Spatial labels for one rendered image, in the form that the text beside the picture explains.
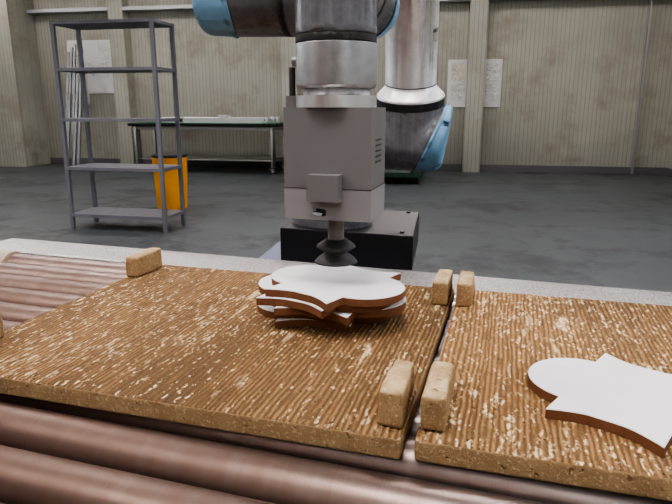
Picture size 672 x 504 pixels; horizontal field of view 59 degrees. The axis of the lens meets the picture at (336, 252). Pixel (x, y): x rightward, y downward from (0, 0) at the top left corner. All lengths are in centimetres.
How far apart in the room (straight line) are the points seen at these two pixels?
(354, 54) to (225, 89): 1141
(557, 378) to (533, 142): 1086
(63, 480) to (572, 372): 38
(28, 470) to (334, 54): 39
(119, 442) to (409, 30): 75
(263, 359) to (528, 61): 1089
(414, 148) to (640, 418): 67
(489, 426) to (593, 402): 8
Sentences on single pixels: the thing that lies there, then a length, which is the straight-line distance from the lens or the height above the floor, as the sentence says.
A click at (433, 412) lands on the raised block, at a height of 95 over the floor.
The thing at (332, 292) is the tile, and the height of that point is 98.
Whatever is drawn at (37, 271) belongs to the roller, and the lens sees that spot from 97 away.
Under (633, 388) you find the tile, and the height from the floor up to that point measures 94.
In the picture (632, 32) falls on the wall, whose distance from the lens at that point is 1166.
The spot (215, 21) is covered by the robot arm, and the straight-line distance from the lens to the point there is 71.
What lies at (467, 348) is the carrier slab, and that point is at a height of 94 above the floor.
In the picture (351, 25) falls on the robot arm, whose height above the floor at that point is 122.
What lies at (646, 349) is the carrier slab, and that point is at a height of 94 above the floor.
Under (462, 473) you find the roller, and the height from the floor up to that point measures 91.
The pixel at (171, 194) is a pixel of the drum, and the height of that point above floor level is 18.
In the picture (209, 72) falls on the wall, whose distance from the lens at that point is 1207.
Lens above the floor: 115
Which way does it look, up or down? 14 degrees down
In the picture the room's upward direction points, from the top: straight up
